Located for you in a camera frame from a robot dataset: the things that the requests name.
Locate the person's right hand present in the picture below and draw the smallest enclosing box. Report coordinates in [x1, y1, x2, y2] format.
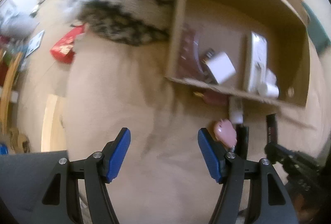
[285, 181, 328, 223]

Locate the white charger plug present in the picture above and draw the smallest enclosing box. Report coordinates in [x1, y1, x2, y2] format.
[206, 52, 236, 85]

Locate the pink perfume bottle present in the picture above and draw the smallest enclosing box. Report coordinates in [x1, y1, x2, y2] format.
[193, 91, 228, 106]

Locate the brown cardboard box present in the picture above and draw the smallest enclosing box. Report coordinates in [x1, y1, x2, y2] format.
[166, 0, 310, 107]

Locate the wooden chair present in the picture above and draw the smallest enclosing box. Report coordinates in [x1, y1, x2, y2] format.
[0, 51, 24, 134]

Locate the red snack packet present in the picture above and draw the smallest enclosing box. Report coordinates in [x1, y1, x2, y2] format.
[50, 24, 85, 64]

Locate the brown translucent hair claw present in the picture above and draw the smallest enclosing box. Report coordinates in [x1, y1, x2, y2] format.
[177, 23, 205, 81]

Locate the white label medicine bottle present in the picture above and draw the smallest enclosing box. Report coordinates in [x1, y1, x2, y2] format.
[229, 96, 249, 160]

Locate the green cushion with orange stripe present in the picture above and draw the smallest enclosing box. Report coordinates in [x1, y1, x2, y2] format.
[300, 0, 330, 55]

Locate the grey stuffed bag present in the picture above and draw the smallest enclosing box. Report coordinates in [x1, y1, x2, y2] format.
[1, 12, 39, 40]

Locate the white remote control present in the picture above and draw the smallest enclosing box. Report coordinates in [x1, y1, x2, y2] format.
[243, 32, 268, 93]

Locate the pink small case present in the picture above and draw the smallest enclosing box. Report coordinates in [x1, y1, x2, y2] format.
[214, 119, 237, 149]

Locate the white pill bottle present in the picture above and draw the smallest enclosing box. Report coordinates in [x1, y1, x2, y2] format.
[258, 68, 279, 98]

